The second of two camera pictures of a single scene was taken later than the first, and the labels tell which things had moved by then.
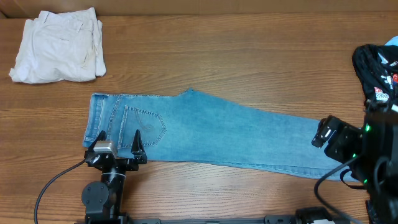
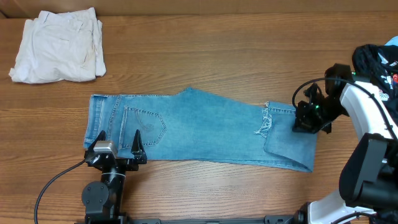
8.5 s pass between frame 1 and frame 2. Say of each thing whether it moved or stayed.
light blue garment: stayed
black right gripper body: moved
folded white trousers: stayed
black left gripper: stayed
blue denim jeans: moved
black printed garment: stayed
